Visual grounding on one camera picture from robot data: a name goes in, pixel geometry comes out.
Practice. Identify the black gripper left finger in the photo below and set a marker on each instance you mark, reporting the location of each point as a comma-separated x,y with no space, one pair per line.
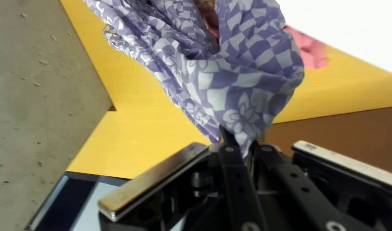
234,180

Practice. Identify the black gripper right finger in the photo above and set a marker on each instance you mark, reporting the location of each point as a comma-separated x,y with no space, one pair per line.
293,187

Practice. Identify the purple patterned cloth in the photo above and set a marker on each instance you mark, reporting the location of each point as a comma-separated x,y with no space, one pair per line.
229,77

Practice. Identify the pink cloth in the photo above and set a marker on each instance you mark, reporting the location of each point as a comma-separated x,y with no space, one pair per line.
308,49

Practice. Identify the white plastic basket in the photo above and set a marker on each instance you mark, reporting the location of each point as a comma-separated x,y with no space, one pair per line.
353,30

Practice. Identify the grey concrete pillar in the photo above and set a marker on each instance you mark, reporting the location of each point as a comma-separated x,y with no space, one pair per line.
36,107

